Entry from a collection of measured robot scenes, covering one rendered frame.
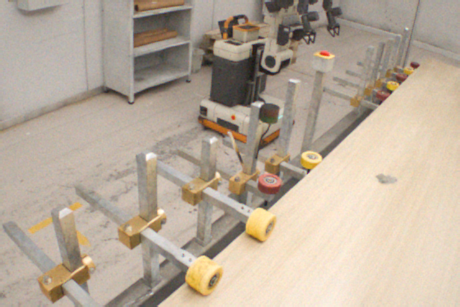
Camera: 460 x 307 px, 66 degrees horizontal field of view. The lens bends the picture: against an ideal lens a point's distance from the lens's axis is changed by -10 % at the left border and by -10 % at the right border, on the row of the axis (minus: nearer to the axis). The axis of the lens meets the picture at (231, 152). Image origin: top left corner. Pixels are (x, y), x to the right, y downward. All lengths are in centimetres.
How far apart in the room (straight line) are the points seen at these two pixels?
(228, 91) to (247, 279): 241
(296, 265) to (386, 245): 31
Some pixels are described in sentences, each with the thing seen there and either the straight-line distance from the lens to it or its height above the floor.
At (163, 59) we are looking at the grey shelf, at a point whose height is 17.
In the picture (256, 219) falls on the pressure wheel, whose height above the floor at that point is 97.
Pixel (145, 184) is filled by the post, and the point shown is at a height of 109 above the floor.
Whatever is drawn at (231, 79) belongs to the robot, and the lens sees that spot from 323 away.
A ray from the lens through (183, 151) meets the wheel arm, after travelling 156.
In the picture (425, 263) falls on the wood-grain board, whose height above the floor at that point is 90.
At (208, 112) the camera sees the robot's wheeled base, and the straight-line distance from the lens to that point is 344.
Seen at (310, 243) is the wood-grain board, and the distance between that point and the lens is 116.
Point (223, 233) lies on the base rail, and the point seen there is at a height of 70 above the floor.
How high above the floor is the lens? 167
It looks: 31 degrees down
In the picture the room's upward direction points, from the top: 6 degrees clockwise
